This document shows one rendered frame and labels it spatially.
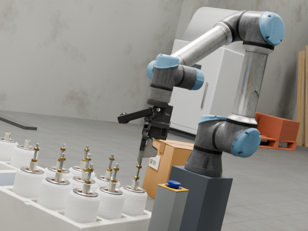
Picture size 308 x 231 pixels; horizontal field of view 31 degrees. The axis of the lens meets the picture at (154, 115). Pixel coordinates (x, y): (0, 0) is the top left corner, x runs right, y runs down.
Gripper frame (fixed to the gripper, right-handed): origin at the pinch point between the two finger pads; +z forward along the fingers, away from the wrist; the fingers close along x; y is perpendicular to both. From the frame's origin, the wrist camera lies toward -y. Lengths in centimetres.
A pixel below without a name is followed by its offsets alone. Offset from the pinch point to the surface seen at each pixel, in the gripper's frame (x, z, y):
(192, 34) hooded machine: 467, -82, 24
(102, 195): -14.0, 10.7, -8.3
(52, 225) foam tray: -24.1, 19.9, -19.7
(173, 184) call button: -15.4, 2.3, 11.7
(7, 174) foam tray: 15, 18, -45
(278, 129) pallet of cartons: 567, 10, 169
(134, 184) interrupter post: -1.1, 7.7, 0.5
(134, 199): -4.7, 11.8, 1.6
